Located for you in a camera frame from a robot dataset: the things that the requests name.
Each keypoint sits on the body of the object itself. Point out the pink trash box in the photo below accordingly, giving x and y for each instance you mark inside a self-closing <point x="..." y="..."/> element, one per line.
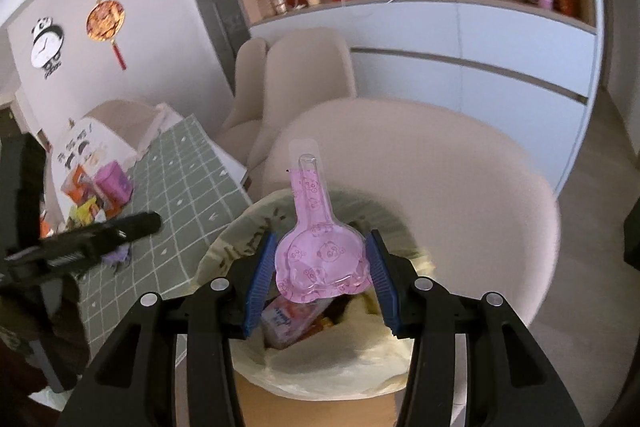
<point x="114" y="183"/>

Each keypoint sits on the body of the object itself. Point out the near beige chair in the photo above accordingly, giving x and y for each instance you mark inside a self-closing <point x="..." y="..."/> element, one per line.
<point x="469" y="195"/>

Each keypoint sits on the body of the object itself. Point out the panda wall clock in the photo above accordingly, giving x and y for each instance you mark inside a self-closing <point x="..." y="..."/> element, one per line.
<point x="47" y="42"/>

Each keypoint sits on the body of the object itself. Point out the purple crumpled wrapper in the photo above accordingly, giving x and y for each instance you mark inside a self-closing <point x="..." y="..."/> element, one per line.
<point x="119" y="257"/>

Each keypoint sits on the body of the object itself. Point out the orange snack box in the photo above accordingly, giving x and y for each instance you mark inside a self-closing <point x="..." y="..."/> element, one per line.
<point x="78" y="186"/>

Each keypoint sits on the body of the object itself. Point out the pink wrapper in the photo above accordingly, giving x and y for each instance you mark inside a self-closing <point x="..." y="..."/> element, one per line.
<point x="284" y="322"/>

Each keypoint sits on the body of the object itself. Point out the trash bin with yellow bag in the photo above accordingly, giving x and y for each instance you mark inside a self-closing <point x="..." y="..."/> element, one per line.
<point x="358" y="357"/>

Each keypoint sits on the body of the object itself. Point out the far beige chair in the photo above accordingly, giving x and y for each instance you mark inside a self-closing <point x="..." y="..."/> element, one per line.
<point x="240" y="129"/>

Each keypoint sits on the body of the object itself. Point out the beige chair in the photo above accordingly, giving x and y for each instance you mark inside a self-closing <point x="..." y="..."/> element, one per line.
<point x="304" y="68"/>
<point x="469" y="195"/>
<point x="240" y="129"/>

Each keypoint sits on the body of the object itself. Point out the red Chinese knot ornament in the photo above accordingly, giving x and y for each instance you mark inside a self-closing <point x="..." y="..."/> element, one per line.
<point x="103" y="23"/>

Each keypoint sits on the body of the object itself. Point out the green checked tablecloth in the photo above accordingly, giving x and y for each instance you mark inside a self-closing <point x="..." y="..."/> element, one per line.
<point x="189" y="183"/>

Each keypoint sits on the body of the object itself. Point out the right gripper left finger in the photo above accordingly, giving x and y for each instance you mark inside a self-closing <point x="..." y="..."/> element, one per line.
<point x="260" y="282"/>

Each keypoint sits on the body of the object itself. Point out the white sideboard cabinet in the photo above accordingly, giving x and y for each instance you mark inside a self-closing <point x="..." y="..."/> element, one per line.
<point x="532" y="75"/>

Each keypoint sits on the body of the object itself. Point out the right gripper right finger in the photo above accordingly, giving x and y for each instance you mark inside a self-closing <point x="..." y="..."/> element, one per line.
<point x="382" y="280"/>

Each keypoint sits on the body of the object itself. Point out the middle beige chair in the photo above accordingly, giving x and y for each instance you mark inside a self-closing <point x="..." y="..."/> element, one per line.
<point x="304" y="68"/>

